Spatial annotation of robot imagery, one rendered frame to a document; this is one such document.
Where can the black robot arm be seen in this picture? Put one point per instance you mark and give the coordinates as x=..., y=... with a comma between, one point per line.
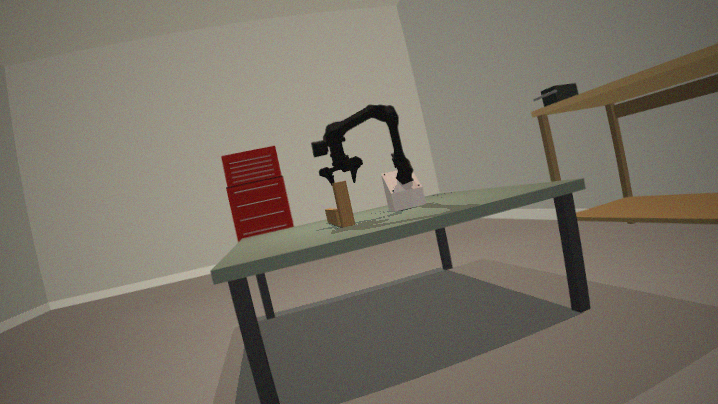
x=334, y=132

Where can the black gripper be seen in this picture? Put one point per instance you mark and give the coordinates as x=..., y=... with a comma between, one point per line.
x=339, y=162

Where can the brown wooden post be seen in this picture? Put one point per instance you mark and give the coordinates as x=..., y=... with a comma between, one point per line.
x=343, y=204

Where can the brown wooden board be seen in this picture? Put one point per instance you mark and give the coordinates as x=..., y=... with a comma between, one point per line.
x=333, y=216

